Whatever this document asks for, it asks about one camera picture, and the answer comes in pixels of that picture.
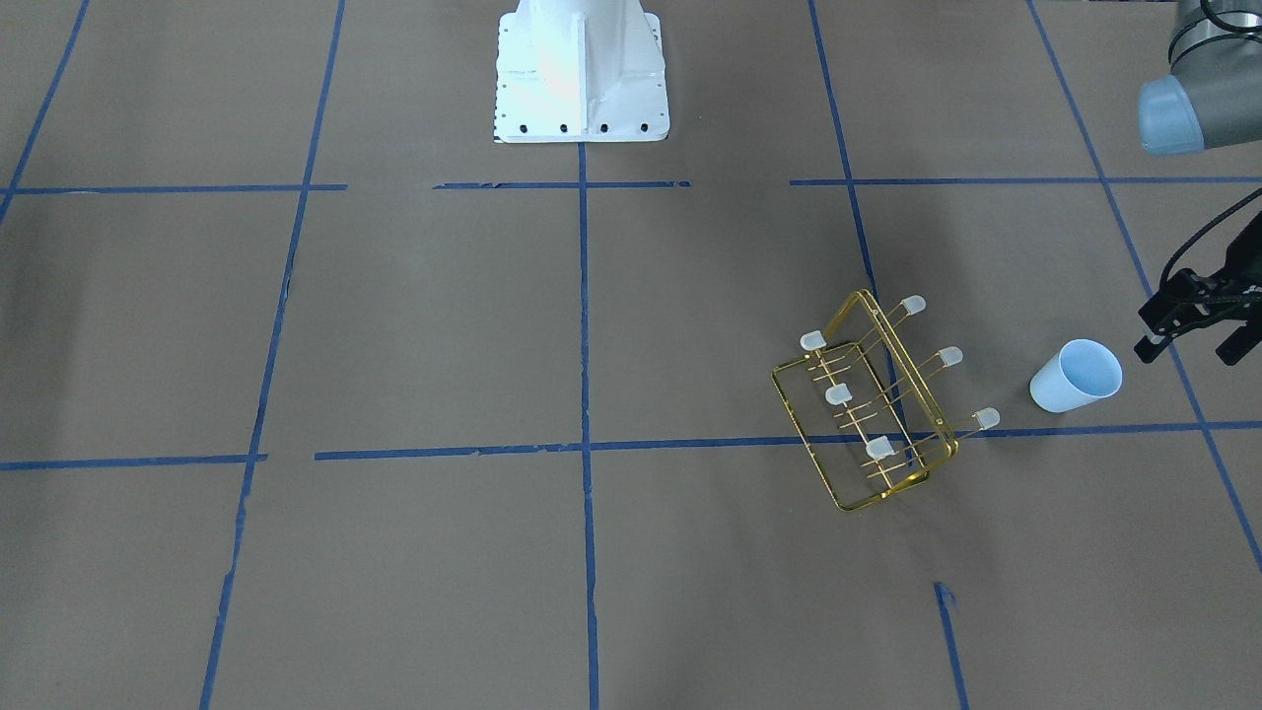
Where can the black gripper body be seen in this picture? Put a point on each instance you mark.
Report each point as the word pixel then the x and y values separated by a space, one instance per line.
pixel 1205 296

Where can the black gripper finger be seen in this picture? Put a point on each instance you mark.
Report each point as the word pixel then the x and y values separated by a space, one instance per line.
pixel 1151 346
pixel 1240 342

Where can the light blue cup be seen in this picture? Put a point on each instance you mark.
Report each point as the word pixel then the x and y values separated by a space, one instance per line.
pixel 1079 373

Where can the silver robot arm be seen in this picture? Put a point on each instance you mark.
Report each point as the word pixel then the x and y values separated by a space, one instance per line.
pixel 1210 99

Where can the gold wire cup holder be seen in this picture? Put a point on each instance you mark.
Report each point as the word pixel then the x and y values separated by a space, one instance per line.
pixel 861 403

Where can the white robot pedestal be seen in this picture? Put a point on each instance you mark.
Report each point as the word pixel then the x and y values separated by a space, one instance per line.
pixel 580 72

